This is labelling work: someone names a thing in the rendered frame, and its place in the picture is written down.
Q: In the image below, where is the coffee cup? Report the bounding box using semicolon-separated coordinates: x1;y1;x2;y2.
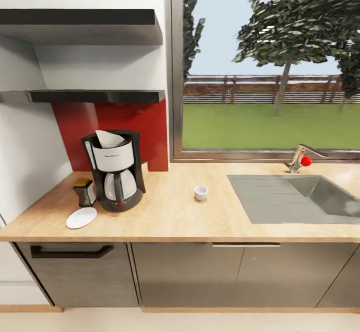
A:
194;186;208;200

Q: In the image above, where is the paper coffee filter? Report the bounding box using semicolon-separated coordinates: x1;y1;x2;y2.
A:
95;130;124;149

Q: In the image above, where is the saucer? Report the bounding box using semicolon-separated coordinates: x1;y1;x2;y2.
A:
66;207;97;228

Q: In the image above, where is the bottle of coffee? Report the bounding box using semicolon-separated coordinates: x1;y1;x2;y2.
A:
73;178;97;208

